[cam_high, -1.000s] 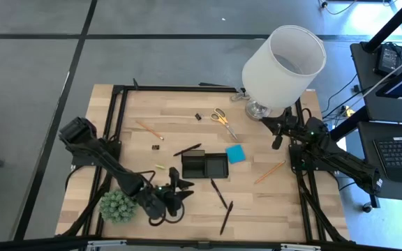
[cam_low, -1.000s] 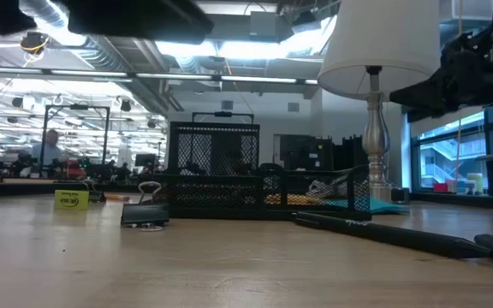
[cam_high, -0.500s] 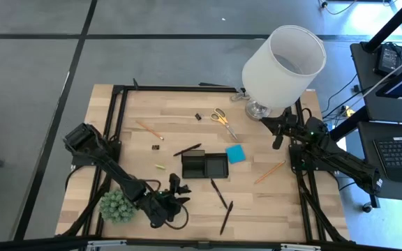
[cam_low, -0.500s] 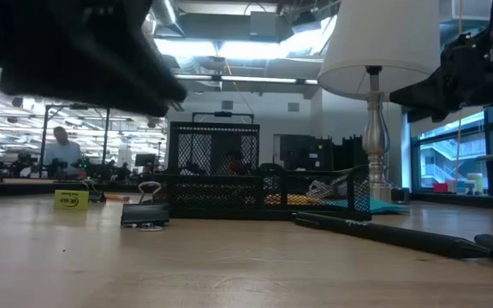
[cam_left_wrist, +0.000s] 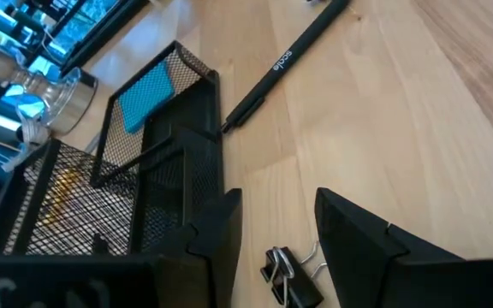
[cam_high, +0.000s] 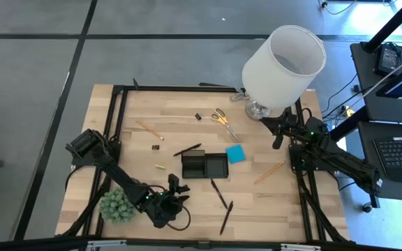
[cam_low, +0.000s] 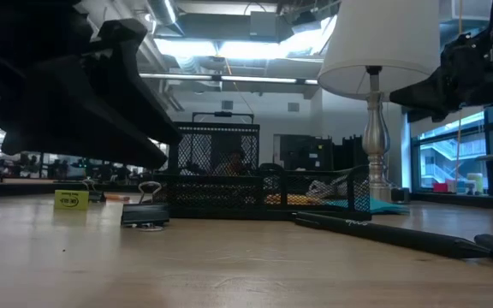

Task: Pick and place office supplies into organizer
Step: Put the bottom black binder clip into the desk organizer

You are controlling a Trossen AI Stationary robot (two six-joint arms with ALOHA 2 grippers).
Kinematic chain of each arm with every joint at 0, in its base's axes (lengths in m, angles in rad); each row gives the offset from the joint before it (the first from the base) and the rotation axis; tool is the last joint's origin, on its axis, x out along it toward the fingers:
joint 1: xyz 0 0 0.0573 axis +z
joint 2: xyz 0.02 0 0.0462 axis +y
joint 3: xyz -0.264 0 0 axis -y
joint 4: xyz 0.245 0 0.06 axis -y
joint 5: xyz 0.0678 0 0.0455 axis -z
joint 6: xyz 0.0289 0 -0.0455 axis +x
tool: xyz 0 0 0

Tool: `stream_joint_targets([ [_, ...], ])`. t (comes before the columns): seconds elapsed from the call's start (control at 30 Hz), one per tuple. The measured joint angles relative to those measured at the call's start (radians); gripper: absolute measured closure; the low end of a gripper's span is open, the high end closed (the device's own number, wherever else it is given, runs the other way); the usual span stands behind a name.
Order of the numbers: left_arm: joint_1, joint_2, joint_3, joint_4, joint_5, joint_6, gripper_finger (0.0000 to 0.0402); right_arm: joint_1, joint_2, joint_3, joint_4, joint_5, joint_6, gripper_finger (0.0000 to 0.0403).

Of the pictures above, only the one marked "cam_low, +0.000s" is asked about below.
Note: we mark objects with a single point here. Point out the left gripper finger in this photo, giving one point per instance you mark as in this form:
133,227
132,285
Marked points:
71,120
144,90

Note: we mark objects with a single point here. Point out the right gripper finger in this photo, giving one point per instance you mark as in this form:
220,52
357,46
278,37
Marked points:
422,94
428,116

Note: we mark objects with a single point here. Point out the yellow-green eraser block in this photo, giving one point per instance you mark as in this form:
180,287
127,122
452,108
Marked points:
71,200

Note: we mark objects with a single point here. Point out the blue sticky note pad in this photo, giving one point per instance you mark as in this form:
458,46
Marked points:
387,208

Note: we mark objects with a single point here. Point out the large black binder clip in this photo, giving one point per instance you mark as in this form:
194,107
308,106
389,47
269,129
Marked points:
144,214

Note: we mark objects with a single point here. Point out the black mesh desk organizer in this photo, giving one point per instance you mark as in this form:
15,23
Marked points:
212,192

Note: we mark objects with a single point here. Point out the white shade silver table lamp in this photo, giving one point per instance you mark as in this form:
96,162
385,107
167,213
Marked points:
379,43

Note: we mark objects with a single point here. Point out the small red box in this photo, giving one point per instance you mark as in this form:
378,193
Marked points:
440,187

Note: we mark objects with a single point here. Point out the small black binder clip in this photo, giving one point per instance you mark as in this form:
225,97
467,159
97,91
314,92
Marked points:
96,197

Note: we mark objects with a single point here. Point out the light green cup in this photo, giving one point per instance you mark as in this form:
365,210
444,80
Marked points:
475,183

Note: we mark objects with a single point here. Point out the long ceiling light bar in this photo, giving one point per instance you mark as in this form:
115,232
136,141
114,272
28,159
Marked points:
251,79

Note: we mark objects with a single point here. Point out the black background cabinets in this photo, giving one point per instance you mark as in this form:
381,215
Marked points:
306,152

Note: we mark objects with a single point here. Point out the distant black rig frame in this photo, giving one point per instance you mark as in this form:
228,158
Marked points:
223,114

